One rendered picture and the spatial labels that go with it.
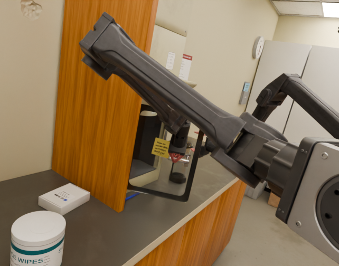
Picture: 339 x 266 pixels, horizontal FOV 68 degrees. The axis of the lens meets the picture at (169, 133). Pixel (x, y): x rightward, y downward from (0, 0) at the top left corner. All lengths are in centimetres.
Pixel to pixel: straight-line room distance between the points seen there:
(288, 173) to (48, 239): 59
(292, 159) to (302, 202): 6
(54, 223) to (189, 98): 53
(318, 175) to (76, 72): 104
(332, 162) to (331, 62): 360
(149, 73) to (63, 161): 95
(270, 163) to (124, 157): 70
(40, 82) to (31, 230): 73
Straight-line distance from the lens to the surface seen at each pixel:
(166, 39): 117
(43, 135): 137
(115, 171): 106
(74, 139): 123
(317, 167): 35
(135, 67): 47
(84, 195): 114
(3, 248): 97
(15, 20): 123
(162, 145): 107
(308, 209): 36
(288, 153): 38
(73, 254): 93
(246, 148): 43
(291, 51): 399
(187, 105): 44
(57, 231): 77
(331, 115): 92
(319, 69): 392
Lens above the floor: 156
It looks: 15 degrees down
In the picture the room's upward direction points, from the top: 12 degrees clockwise
